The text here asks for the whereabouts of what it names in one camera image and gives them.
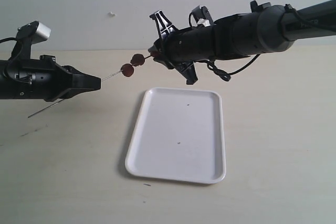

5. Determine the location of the thin metal skewer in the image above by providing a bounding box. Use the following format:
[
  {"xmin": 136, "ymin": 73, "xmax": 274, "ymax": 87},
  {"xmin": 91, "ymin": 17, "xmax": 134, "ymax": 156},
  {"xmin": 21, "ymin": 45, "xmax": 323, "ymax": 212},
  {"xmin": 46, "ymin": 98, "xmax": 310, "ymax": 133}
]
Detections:
[{"xmin": 28, "ymin": 55, "xmax": 151, "ymax": 119}]

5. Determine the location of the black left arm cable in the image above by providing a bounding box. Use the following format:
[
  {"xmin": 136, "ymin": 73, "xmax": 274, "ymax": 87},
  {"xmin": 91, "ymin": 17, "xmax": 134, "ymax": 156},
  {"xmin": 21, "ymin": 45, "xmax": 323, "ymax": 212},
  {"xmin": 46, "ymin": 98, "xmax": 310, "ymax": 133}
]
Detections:
[{"xmin": 0, "ymin": 37, "xmax": 22, "ymax": 72}]

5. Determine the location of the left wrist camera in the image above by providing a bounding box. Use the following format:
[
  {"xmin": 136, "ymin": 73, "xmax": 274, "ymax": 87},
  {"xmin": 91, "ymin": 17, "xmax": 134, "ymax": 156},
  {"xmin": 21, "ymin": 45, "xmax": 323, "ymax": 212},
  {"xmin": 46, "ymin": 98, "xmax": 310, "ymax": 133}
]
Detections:
[{"xmin": 16, "ymin": 20, "xmax": 51, "ymax": 44}]

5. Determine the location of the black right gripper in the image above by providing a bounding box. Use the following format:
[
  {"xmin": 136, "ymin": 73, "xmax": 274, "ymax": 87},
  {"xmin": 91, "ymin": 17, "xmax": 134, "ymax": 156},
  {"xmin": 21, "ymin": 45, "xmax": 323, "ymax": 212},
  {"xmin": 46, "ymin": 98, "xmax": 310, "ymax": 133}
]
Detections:
[{"xmin": 148, "ymin": 10, "xmax": 218, "ymax": 84}]

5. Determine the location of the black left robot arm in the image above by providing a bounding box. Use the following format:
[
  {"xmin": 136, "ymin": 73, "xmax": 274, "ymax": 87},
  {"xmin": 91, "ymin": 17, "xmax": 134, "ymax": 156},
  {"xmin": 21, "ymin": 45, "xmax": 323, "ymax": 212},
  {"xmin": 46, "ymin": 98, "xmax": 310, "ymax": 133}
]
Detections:
[{"xmin": 1, "ymin": 55, "xmax": 101, "ymax": 102}]

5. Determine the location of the white rectangular plastic tray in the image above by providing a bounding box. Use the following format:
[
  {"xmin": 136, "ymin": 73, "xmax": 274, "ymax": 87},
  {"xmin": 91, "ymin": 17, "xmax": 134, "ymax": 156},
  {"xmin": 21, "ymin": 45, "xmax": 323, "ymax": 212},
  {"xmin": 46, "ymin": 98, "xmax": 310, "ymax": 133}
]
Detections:
[{"xmin": 124, "ymin": 87, "xmax": 226, "ymax": 185}]

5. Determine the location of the red meat ball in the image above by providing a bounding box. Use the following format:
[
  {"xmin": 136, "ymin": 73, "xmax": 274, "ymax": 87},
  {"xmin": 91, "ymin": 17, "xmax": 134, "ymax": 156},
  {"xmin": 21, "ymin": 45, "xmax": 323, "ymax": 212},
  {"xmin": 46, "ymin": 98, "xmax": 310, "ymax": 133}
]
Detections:
[
  {"xmin": 130, "ymin": 54, "xmax": 145, "ymax": 67},
  {"xmin": 150, "ymin": 51, "xmax": 160, "ymax": 57},
  {"xmin": 121, "ymin": 63, "xmax": 134, "ymax": 78}
]

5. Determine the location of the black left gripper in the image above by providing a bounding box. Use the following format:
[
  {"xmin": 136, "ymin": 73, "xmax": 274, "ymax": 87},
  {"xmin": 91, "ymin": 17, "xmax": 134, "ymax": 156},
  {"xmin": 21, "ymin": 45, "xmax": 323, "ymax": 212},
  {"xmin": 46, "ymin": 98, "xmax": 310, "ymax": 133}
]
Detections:
[{"xmin": 5, "ymin": 55, "xmax": 101, "ymax": 102}]

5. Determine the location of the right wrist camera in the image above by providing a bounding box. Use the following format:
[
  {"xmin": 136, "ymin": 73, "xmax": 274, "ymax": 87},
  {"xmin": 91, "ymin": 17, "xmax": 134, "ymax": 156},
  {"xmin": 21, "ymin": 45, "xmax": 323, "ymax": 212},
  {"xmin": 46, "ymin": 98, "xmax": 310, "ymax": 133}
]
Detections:
[{"xmin": 188, "ymin": 5, "xmax": 214, "ymax": 27}]

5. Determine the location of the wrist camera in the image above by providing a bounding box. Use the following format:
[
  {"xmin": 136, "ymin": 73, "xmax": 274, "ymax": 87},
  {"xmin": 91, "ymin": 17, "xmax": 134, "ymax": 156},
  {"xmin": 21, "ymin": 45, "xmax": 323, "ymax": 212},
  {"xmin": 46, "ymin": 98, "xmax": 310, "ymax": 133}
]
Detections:
[
  {"xmin": 16, "ymin": 20, "xmax": 51, "ymax": 44},
  {"xmin": 188, "ymin": 5, "xmax": 214, "ymax": 27}
]

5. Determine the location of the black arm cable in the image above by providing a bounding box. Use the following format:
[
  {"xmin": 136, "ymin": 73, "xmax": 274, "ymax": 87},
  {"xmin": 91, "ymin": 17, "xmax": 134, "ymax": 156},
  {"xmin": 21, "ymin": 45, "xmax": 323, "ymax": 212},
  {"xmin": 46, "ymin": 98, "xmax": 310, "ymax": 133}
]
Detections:
[
  {"xmin": 206, "ymin": 53, "xmax": 262, "ymax": 82},
  {"xmin": 0, "ymin": 37, "xmax": 22, "ymax": 72}
]

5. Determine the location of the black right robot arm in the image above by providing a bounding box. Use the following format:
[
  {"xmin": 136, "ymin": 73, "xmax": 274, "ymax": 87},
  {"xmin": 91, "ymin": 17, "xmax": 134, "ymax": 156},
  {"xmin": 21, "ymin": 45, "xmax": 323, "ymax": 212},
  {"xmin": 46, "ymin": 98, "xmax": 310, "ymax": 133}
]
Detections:
[{"xmin": 149, "ymin": 0, "xmax": 335, "ymax": 85}]

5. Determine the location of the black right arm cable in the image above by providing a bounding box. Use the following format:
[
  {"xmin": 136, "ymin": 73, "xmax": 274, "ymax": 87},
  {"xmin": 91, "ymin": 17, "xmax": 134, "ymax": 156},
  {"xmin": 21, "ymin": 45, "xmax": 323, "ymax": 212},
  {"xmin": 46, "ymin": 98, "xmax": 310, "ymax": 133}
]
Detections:
[{"xmin": 206, "ymin": 53, "xmax": 262, "ymax": 82}]

